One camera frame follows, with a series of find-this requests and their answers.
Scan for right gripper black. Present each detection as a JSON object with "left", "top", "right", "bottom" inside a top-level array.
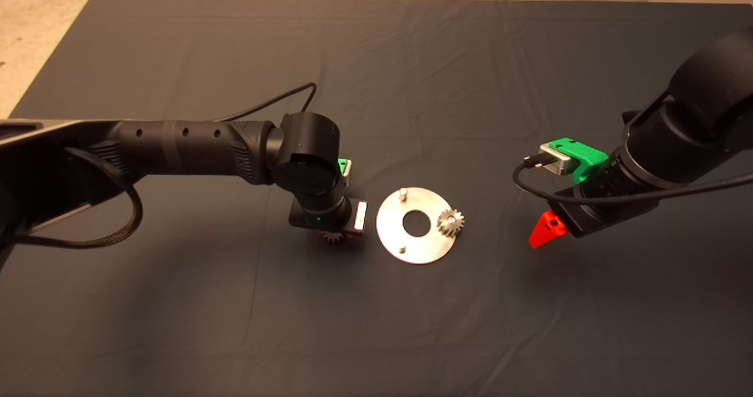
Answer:
[{"left": 528, "top": 184, "right": 659, "bottom": 249}]

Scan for dark grey table cloth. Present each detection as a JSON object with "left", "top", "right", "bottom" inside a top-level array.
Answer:
[{"left": 0, "top": 0, "right": 753, "bottom": 397}]

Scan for black camera cable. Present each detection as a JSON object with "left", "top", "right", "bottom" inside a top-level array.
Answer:
[
  {"left": 216, "top": 82, "right": 318, "bottom": 122},
  {"left": 512, "top": 154, "right": 753, "bottom": 205}
]

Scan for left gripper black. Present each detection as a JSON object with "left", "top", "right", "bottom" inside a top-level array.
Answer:
[{"left": 288, "top": 199, "right": 368, "bottom": 238}]

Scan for round metal carrier plate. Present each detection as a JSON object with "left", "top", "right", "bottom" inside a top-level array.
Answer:
[{"left": 376, "top": 186, "right": 458, "bottom": 264}]

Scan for long black braided sleeve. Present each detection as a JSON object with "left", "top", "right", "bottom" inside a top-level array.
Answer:
[{"left": 9, "top": 146, "right": 144, "bottom": 249}]

